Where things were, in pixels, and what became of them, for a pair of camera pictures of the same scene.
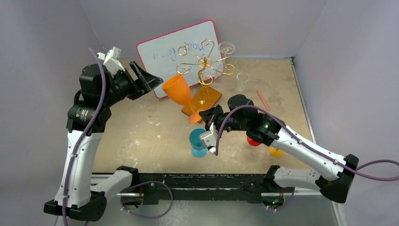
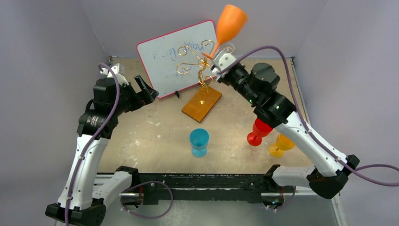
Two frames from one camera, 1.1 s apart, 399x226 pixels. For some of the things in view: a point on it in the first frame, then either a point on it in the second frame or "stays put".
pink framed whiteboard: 194,52 stays put
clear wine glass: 225,48 stays put
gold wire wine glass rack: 205,97 stays put
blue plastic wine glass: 198,150 stays put
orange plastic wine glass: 177,89 -> 231,21
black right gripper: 213,117 -> 227,76
